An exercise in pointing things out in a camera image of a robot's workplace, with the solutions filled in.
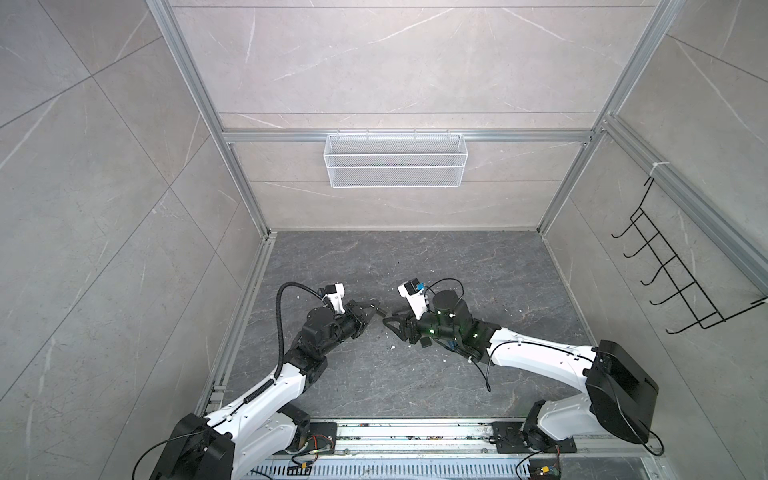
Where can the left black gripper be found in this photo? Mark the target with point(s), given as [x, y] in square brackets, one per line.
[357, 317]

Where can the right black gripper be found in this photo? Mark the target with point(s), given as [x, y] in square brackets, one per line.
[406, 325]

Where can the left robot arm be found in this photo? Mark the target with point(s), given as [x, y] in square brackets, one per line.
[229, 442]

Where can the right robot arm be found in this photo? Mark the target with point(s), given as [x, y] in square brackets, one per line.
[615, 395]

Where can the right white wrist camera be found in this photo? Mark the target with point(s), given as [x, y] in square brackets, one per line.
[414, 293]

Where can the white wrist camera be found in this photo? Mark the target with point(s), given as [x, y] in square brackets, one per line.
[332, 297]
[414, 293]

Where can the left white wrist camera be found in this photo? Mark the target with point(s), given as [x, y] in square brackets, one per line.
[332, 297]

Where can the aluminium front rail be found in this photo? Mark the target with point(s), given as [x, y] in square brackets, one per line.
[454, 448]

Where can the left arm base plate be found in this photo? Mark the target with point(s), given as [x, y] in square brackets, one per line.
[316, 434]

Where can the white wire mesh basket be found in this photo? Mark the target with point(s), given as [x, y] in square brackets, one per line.
[395, 160]

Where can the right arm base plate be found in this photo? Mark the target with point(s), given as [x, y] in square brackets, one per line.
[515, 437]

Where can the black wire hook rack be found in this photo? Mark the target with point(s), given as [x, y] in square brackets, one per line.
[670, 265]

